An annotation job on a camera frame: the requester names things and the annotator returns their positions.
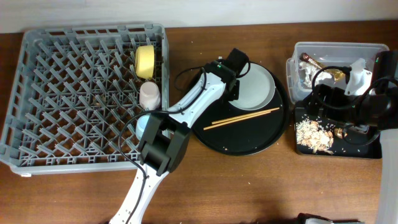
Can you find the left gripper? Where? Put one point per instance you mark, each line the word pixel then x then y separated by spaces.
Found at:
pixel 234 90

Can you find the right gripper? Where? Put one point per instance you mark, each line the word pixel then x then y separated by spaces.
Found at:
pixel 334 94

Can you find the grey plate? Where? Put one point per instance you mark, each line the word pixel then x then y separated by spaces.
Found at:
pixel 256 89

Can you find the gold snack wrapper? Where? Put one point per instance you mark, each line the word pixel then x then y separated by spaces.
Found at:
pixel 337 74

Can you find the wooden chopstick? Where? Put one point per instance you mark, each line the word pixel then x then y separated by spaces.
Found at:
pixel 244 115
pixel 235 121

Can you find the food scraps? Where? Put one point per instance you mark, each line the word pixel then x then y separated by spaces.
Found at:
pixel 311 134

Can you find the white tissue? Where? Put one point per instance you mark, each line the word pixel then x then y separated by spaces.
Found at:
pixel 310 71

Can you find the pink cup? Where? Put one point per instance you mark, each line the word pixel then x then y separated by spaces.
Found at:
pixel 149 96

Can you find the yellow bowl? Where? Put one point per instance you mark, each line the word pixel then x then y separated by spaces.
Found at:
pixel 145 61

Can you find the blue cup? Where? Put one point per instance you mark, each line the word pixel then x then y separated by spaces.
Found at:
pixel 141 125

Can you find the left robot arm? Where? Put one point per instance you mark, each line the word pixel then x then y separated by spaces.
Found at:
pixel 167 133

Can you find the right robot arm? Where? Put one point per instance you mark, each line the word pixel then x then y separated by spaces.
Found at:
pixel 376 108

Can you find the grey dishwasher rack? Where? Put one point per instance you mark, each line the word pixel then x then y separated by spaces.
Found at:
pixel 74 91

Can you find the black rectangular tray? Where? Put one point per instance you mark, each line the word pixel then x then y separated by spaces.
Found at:
pixel 339 147

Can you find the round black tray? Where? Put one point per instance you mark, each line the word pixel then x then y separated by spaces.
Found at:
pixel 245 137

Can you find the clear plastic bin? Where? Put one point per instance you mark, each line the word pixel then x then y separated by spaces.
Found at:
pixel 327 53

